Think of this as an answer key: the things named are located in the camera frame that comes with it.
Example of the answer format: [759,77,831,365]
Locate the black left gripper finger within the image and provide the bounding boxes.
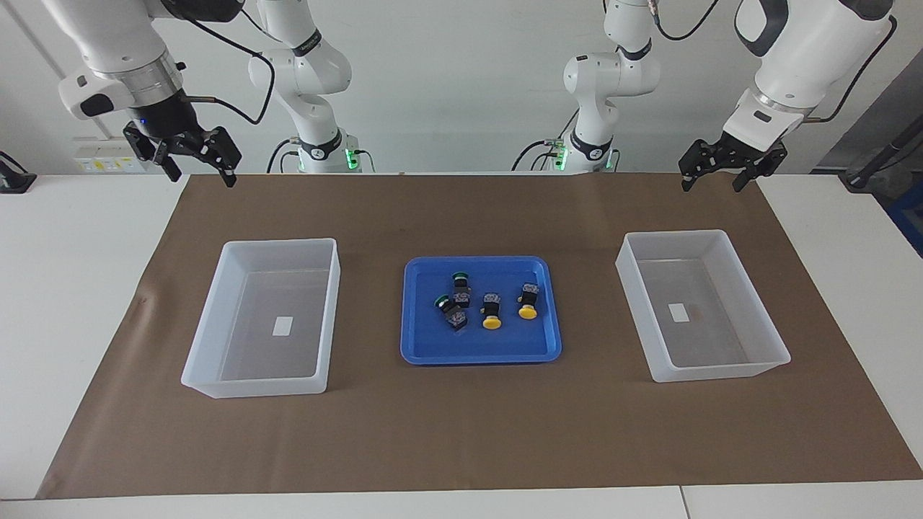
[732,143,789,193]
[678,137,724,192]

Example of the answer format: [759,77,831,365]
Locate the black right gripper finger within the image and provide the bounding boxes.
[195,126,243,189]
[151,138,183,183]

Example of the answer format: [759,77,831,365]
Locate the black pole stand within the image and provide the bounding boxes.
[840,119,923,192]

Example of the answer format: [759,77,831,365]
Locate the translucent white plastic box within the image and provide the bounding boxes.
[180,238,341,399]
[615,229,792,383]

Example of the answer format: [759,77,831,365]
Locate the black clamp device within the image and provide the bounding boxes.
[0,151,37,194]

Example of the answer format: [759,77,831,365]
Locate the blue crate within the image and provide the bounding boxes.
[886,193,923,258]

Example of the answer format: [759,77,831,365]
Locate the blue plastic tray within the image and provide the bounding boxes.
[400,256,562,365]

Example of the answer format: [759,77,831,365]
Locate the brown paper table mat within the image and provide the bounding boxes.
[36,172,923,500]

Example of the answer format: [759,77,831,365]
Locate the white wall socket strip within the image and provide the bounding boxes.
[74,137,149,174]

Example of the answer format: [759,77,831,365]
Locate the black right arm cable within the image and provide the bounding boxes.
[180,18,277,125]

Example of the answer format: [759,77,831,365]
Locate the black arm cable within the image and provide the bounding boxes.
[649,0,898,123]
[180,18,277,125]

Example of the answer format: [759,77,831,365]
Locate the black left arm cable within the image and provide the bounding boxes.
[649,0,898,123]

